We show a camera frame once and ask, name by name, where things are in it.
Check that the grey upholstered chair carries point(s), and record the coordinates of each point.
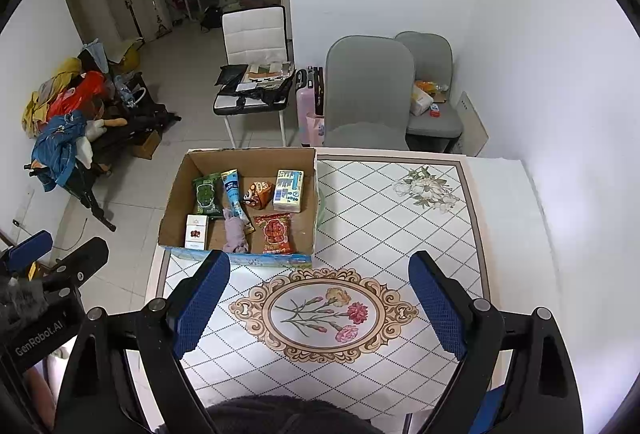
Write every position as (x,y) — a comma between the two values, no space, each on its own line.
(367,84)
(430,54)

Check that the white padded chair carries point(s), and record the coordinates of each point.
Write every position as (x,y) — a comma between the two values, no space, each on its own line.
(252,29)

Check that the small white and red box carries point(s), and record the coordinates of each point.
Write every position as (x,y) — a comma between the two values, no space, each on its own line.
(196,231)

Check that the person's dark fleece clothing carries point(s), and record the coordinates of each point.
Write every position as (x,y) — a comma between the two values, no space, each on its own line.
(280,416)

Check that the orange panda snack packet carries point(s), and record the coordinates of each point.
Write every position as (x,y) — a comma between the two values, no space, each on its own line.
(257,194)

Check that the purple cloth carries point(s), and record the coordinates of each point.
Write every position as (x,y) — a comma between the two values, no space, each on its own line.
(235,234)

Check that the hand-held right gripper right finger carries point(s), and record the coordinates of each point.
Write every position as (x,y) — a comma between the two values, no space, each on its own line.
(440,309)

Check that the green snack packet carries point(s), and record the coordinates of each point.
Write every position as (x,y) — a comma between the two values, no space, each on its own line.
(207,196)

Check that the small brown cardboard box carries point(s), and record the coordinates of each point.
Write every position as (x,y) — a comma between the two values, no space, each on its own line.
(146,144)

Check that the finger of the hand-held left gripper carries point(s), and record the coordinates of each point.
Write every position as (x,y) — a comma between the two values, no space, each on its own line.
(27,248)
(80,261)

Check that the blue and white tube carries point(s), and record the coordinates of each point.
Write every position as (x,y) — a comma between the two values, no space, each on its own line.
(232,194)

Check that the beige board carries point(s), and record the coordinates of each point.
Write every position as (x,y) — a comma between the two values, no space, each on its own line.
(472,124)

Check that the red snack packet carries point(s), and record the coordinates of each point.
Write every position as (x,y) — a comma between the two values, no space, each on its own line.
(274,234)

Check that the blue stool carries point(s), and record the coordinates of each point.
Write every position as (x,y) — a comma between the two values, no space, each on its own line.
(487,409)

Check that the yellow bag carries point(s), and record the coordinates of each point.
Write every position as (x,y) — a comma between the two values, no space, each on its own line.
(131,60)

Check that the white and blue tissue pack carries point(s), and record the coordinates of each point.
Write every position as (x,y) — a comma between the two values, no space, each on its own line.
(289,191)

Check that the black bag with papers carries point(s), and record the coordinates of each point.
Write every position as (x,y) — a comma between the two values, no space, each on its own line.
(250,86)

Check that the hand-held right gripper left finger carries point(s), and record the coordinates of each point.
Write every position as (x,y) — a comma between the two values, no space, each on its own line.
(200,306)

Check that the pink suitcase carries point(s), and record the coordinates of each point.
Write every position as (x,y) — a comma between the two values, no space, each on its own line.
(305,104)

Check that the pile of colourful clothes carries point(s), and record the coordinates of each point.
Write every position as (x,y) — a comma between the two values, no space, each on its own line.
(60,134)

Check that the white tissue packet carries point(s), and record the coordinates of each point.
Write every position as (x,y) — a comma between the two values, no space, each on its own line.
(421,100)

